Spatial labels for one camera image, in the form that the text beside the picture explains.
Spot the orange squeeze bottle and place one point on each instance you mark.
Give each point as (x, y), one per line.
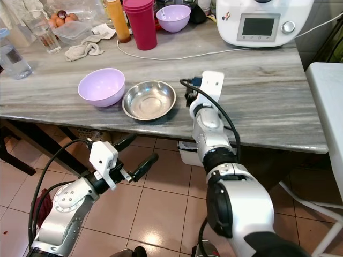
(119, 21)

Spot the black pouch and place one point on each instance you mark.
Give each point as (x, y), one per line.
(197, 15)

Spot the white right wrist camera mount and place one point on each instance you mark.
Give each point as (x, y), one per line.
(213, 85)

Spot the lilac plastic bowl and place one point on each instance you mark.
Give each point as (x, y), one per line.
(101, 85)
(173, 17)

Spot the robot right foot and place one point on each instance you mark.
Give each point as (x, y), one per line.
(206, 250)

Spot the white plastic bin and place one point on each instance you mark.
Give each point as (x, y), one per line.
(187, 152)

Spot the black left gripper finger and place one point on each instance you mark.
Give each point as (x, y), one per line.
(126, 143)
(146, 167)

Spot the white kitchen appliance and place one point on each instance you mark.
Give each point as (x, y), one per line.
(265, 24)

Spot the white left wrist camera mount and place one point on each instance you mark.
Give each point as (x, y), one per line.
(103, 160)

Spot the dark red cloth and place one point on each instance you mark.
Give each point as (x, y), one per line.
(44, 209)

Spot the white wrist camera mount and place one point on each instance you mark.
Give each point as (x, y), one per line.
(213, 85)
(103, 160)

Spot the purple onion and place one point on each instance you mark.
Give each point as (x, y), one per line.
(62, 14)

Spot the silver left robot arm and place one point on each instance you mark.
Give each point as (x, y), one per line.
(67, 214)

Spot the dark wooden table leg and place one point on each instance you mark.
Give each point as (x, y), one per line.
(35, 145)

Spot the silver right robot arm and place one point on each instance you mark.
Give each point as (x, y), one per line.
(241, 209)

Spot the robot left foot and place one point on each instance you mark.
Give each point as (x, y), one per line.
(133, 252)

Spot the magenta plastic cup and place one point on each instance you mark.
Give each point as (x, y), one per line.
(139, 7)
(142, 32)
(139, 2)

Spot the clear plastic lidded container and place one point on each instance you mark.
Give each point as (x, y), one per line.
(72, 32)

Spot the white side table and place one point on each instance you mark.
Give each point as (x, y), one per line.
(327, 96)

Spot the brown egg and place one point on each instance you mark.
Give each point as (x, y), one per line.
(71, 17)
(55, 22)

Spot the clear plastic water bottle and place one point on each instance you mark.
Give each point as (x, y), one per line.
(15, 59)

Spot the stainless steel bowl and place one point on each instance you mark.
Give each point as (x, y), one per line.
(149, 100)

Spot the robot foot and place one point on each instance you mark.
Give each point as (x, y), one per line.
(133, 252)
(206, 250)

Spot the grey crumpled cloth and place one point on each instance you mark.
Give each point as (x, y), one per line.
(83, 50)

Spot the clear glass tumbler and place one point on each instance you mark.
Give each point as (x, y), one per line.
(44, 33)

